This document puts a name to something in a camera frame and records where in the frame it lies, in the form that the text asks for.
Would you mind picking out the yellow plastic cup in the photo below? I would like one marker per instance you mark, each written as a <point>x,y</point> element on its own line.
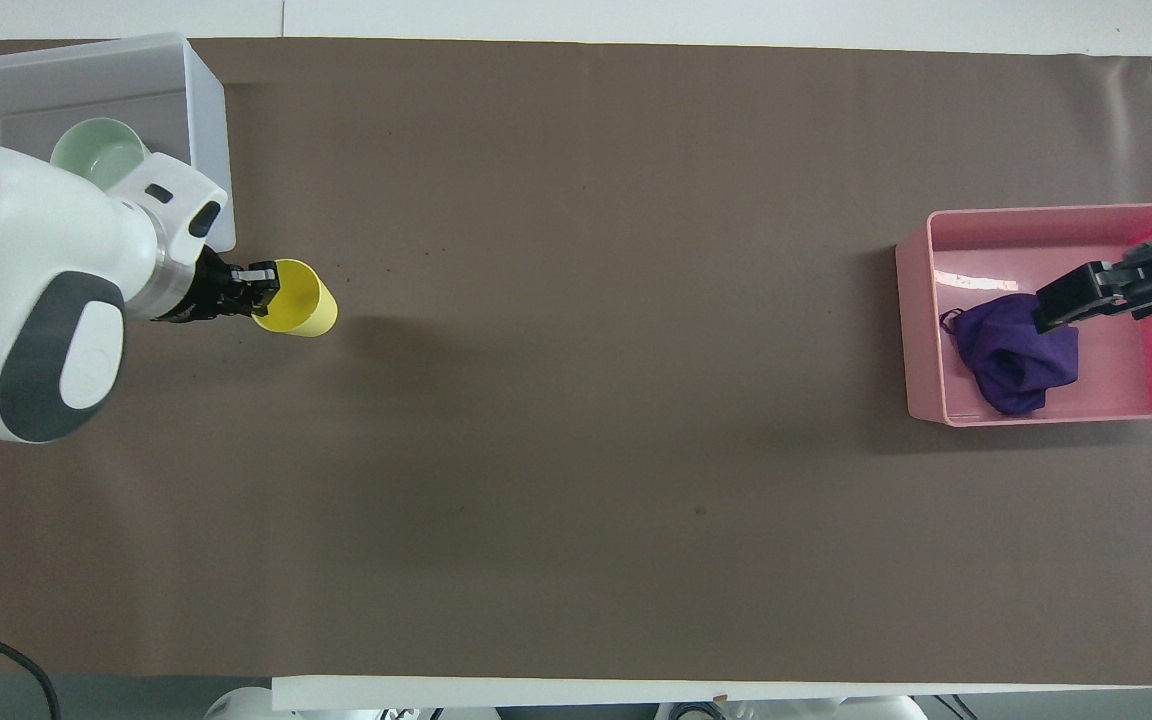
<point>308,305</point>

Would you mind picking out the pale green cup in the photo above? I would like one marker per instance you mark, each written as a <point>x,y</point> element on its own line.
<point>104,152</point>

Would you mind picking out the pink plastic box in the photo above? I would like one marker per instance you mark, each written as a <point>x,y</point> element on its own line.
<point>996,240</point>

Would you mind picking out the white plastic bin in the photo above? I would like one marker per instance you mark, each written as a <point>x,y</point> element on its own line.
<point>198,110</point>

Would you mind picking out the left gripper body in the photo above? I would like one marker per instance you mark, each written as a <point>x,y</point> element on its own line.
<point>204,292</point>

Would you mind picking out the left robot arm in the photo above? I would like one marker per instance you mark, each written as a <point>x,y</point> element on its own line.
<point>26,260</point>

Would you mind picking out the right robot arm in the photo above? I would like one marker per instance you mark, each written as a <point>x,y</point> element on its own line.
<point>876,709</point>

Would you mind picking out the purple cloth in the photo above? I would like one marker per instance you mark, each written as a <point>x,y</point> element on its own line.
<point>1011,355</point>

